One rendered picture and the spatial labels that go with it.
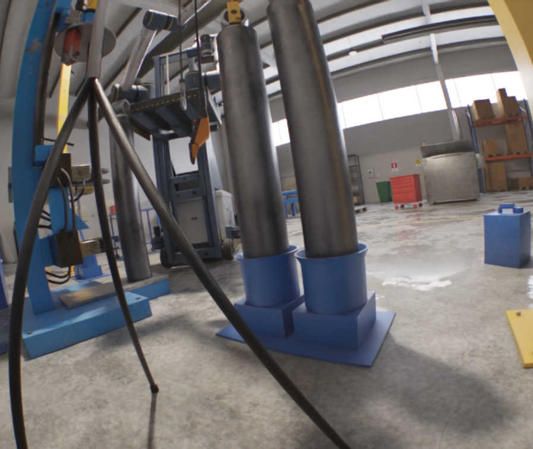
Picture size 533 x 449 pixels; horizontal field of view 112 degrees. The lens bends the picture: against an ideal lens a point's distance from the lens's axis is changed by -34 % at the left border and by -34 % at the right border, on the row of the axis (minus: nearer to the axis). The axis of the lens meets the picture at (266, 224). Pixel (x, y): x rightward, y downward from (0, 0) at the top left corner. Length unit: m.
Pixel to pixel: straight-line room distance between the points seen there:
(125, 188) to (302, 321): 1.64
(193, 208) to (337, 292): 2.70
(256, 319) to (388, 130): 13.24
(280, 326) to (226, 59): 1.22
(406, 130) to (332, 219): 13.02
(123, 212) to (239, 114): 1.31
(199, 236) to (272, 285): 2.40
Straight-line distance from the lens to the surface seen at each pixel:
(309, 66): 1.08
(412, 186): 7.58
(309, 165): 0.97
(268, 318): 1.18
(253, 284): 1.17
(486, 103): 13.23
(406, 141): 13.81
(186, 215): 3.48
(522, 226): 1.97
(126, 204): 2.17
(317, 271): 0.99
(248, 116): 1.18
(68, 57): 2.35
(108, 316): 1.68
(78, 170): 1.80
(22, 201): 2.01
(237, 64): 1.30
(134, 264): 2.19
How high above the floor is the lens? 0.58
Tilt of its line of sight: 4 degrees down
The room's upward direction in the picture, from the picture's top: 8 degrees counter-clockwise
